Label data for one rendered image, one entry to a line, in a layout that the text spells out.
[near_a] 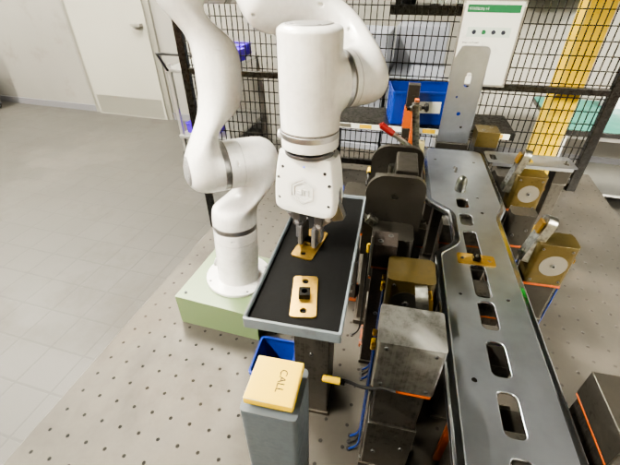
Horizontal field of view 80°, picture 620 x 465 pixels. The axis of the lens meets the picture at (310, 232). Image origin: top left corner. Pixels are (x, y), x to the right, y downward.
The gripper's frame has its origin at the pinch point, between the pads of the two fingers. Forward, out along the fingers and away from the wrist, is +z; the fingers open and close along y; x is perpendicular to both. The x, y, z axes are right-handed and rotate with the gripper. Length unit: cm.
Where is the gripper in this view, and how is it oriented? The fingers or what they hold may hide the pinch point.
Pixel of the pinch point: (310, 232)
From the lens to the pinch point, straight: 63.6
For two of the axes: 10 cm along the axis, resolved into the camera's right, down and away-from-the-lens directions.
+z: 0.0, 8.1, 5.9
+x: 3.9, -5.4, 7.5
